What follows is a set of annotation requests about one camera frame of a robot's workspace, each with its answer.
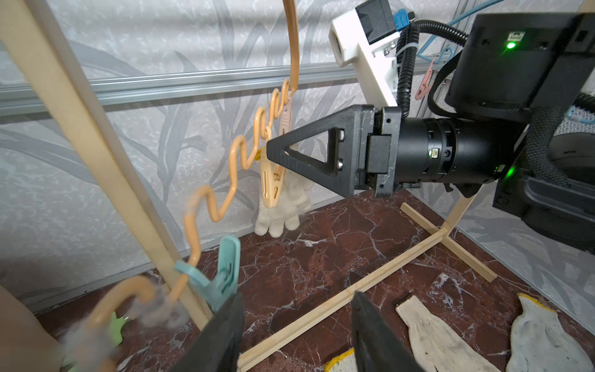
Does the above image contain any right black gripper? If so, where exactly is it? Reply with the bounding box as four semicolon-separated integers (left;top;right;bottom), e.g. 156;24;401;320
267;105;402;198

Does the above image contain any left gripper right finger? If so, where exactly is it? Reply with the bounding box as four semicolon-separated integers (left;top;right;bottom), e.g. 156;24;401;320
351;291;423;372

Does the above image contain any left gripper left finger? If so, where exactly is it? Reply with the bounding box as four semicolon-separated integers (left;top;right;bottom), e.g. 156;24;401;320
170;294;245;372

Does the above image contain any orange clip hanger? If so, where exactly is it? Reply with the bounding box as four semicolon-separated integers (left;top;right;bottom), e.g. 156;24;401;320
85;1;300;371

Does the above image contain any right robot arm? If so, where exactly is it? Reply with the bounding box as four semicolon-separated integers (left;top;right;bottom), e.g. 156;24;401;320
263;13;594;253

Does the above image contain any teal clothespin clip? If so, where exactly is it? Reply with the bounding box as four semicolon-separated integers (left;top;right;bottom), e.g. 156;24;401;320
174;235;241;312

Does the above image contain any pink clothespin clip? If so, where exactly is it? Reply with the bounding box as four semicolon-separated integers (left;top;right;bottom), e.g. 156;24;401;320
278;98;293;136

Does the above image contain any orange clothespin clip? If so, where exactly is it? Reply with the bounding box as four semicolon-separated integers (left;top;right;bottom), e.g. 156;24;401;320
260;147;285;209

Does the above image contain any wooden clothes rack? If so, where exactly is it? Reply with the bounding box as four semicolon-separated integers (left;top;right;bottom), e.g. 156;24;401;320
1;1;476;371

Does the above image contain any white wire basket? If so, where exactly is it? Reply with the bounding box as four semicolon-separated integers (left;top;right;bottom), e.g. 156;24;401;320
554;106;594;136

